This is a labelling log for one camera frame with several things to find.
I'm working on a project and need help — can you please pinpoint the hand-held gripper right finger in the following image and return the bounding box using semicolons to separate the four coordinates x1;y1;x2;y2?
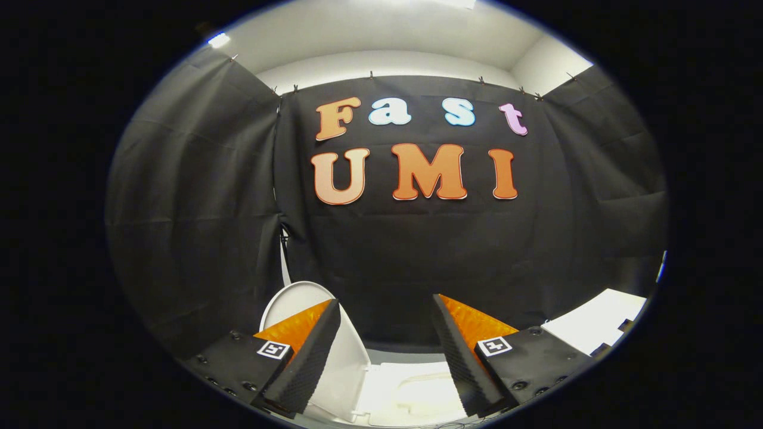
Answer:
430;293;598;418

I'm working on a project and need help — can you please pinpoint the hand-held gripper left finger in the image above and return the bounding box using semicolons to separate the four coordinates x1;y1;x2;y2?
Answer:
179;298;343;418

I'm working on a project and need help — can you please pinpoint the thin white tube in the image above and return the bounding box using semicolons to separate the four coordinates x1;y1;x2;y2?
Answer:
278;225;293;288

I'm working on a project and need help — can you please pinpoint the black backdrop cloth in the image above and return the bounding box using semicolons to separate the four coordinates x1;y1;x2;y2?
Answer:
105;46;668;358

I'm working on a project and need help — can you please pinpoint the white drawer cabinet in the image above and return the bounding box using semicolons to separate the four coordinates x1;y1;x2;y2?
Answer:
541;288;649;356

